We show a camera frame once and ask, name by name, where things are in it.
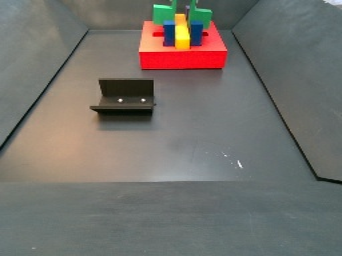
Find green stepped block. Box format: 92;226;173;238
152;0;212;29

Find red base board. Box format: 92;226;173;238
139;21;228;70

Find blue U-shaped block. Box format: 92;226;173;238
163;20;203;48

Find yellow block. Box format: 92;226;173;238
175;14;189;50

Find black angle bracket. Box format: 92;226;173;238
89;78;155;114

